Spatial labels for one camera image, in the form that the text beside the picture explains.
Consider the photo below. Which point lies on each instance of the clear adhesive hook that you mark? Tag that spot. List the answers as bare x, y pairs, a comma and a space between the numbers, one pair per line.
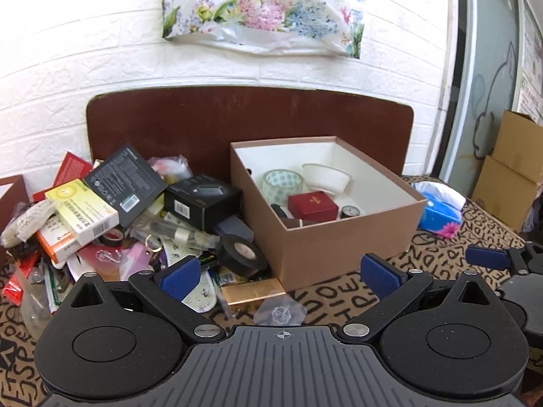
104, 260
280, 311

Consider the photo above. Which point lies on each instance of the flat red box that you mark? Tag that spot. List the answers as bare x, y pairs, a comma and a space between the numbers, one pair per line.
70, 169

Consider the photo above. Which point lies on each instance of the frosted glass door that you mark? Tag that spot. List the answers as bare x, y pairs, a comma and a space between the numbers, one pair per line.
488, 72

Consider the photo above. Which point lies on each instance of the floral plastic bag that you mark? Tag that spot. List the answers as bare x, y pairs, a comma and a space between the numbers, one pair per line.
263, 8

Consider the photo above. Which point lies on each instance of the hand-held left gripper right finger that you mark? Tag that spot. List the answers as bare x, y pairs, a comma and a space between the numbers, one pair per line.
379, 275

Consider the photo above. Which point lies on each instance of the small black tape roll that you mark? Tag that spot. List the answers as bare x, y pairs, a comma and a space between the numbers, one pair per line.
112, 238

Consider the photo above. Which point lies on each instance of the white paper bowl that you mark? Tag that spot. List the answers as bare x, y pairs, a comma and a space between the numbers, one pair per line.
326, 178

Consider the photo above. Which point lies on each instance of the brown wooden board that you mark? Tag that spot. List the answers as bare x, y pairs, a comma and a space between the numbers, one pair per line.
212, 118

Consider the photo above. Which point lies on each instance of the floral white insole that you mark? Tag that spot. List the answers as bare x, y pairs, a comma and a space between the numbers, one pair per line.
203, 292

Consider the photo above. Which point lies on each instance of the black product box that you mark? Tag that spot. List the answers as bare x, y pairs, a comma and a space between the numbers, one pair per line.
203, 199

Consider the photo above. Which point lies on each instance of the clear tape roll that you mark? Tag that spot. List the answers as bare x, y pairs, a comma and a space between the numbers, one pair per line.
282, 186

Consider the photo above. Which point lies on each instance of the small plain cardboard carton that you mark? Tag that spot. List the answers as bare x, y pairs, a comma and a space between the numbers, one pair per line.
519, 140

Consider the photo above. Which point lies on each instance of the brown cardboard box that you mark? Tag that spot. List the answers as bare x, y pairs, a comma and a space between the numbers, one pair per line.
339, 254

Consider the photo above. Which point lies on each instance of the black electrical tape roll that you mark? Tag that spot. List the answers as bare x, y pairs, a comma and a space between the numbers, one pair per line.
244, 254

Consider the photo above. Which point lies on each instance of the bag of white beads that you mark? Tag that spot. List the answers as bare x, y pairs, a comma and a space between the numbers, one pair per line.
27, 220

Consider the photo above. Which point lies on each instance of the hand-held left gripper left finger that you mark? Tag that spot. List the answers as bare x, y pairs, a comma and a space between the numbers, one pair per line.
181, 277

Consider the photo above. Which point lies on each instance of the small red box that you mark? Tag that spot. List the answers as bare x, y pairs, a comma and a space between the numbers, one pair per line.
312, 207

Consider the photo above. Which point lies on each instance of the large plain cardboard carton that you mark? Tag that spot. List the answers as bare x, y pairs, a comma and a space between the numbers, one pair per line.
502, 195

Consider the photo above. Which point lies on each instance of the letter-print tablecloth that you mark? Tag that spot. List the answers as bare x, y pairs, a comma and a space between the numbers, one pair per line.
432, 258

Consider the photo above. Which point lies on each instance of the blue tissue pack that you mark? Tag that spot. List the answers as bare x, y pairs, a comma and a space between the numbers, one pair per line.
439, 216

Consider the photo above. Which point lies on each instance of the yellow white medicine box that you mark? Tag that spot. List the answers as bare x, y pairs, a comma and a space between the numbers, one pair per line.
80, 207

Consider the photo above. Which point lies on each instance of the large black labelled box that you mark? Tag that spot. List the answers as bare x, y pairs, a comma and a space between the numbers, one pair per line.
123, 178

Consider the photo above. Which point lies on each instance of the clear bag with pink items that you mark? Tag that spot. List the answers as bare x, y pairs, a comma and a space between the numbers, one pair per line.
172, 167

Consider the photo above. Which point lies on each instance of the small grey box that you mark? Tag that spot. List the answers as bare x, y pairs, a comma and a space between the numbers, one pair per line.
233, 229

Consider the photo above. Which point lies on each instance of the red packet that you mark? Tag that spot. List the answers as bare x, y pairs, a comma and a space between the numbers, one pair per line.
12, 288

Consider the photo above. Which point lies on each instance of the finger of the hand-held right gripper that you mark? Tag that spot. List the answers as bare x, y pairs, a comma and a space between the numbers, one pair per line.
485, 256

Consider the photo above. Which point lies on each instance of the copper coloured card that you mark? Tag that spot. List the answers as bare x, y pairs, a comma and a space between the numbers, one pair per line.
252, 292

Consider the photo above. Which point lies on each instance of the orange white medicine box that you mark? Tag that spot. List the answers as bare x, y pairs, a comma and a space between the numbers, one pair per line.
57, 241

